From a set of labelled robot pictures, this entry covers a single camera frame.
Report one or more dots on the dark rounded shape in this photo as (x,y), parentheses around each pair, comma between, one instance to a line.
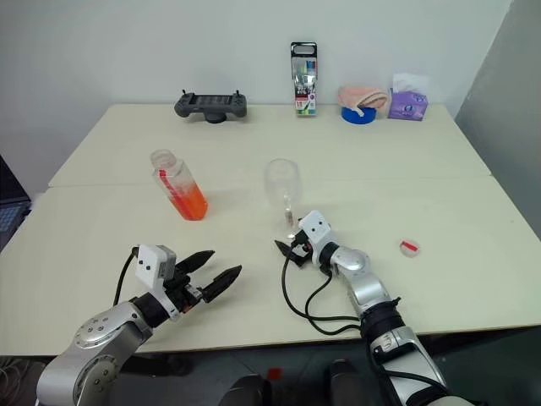
(249,391)
(351,385)

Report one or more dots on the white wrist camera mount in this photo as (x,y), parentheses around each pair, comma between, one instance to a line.
(148,264)
(317,226)

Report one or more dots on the clear plastic scoop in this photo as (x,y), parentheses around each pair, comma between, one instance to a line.
(282,177)

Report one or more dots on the grey handheld remote controller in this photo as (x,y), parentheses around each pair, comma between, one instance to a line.
(211,105)

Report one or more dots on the purple tissue pack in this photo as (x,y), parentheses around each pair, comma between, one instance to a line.
(408,108)

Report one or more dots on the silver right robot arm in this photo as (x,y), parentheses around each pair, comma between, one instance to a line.
(363,270)

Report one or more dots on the blue tape roll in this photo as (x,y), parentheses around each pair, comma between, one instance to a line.
(359,117)

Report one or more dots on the small red tag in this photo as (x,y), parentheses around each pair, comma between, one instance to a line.
(274,373)

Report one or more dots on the marker pen box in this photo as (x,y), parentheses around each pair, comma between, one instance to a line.
(303,93)

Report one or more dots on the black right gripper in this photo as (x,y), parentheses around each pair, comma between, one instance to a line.
(302,258)

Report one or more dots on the orange liquid bottle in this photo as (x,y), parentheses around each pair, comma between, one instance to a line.
(192,207)

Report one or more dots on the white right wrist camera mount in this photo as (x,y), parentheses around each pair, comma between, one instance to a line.
(317,226)

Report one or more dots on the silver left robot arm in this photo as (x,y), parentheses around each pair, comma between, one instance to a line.
(97,338)

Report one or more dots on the dark laptop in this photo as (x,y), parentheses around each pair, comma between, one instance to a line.
(10,203)

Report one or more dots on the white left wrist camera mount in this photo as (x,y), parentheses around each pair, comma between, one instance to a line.
(148,264)

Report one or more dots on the pink towel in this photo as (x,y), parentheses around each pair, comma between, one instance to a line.
(361,96)

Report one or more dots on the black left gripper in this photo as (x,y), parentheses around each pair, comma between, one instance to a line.
(184,292)

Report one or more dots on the red and white bottle cap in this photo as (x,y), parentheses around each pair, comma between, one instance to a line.
(409,247)

